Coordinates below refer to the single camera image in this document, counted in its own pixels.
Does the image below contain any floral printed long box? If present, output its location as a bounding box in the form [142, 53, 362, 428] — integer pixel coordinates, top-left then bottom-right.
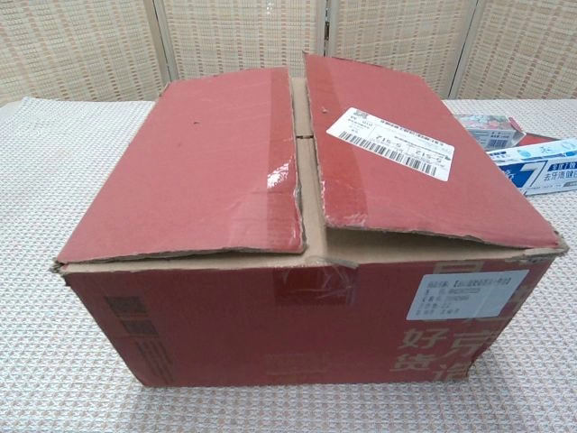
[453, 112, 527, 150]

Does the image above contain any blue white toothpaste box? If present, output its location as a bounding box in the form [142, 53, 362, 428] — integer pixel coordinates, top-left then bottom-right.
[486, 136, 577, 198]

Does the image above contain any white woven tablecloth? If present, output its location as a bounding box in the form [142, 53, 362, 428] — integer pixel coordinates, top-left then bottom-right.
[0, 97, 577, 433]

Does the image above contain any woven bamboo screen panel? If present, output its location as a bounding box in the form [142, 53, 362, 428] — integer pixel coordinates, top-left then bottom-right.
[0, 0, 160, 103]
[331, 0, 481, 98]
[152, 0, 337, 85]
[471, 0, 577, 100]

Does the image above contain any flat red black-edged pouch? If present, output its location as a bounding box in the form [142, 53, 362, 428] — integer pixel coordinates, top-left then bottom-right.
[517, 131, 563, 148]

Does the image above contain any red cardboard shipping box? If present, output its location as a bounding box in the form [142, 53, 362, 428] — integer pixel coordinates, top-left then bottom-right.
[52, 50, 570, 389]

